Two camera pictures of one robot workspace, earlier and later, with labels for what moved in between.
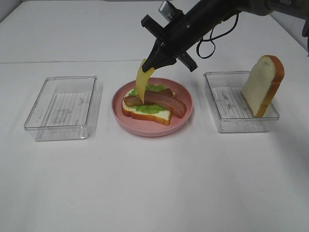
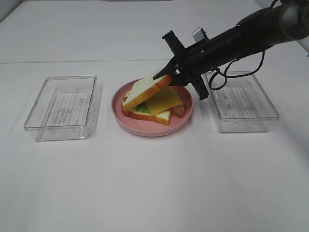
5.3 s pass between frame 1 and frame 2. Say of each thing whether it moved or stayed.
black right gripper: moved
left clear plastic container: stayed
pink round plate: stayed
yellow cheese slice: moved
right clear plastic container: stayed
